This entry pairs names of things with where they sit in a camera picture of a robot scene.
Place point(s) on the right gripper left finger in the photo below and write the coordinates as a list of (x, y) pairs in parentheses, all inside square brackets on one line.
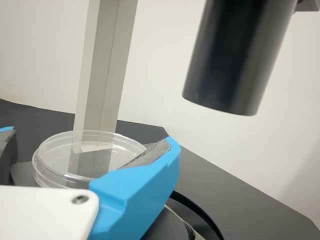
[(7, 150)]

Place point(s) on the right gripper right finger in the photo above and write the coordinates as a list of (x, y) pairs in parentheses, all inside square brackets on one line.
[(140, 190)]

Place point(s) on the petri dish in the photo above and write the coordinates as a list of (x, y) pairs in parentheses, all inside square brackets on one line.
[(75, 160)]

